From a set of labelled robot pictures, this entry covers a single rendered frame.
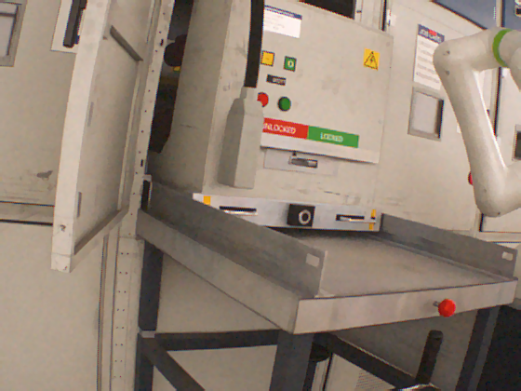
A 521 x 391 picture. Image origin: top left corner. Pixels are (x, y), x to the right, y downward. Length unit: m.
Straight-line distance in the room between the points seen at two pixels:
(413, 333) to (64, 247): 0.94
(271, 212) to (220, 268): 0.33
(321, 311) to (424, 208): 1.16
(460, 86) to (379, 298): 0.81
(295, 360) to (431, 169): 1.20
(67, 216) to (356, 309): 0.45
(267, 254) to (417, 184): 1.05
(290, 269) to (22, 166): 0.68
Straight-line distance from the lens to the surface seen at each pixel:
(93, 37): 0.75
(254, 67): 1.12
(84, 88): 0.74
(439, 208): 1.99
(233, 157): 1.10
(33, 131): 1.26
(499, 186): 1.57
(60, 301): 1.36
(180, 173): 1.30
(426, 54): 1.89
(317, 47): 1.33
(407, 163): 1.82
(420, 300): 0.96
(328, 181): 1.36
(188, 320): 1.50
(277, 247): 0.88
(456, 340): 1.33
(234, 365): 1.63
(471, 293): 1.09
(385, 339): 1.49
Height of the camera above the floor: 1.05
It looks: 5 degrees down
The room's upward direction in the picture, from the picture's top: 8 degrees clockwise
